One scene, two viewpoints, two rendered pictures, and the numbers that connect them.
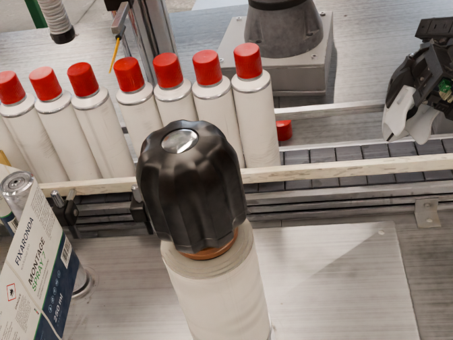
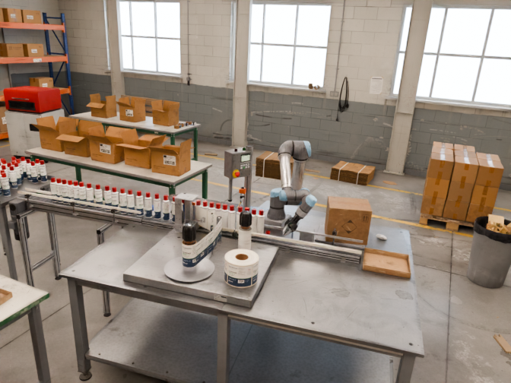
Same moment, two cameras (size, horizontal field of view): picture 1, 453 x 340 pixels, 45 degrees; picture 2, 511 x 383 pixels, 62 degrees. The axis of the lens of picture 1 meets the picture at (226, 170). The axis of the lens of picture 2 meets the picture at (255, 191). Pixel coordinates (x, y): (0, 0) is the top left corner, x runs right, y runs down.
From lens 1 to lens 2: 231 cm
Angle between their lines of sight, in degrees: 22
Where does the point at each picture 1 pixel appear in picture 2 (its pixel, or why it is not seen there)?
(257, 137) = (259, 226)
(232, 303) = (245, 237)
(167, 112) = not seen: hidden behind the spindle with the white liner
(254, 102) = (260, 219)
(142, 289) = (230, 245)
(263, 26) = (271, 212)
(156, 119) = not seen: hidden behind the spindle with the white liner
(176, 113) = not seen: hidden behind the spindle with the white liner
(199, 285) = (242, 232)
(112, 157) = (231, 224)
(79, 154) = (225, 222)
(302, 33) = (279, 216)
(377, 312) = (268, 254)
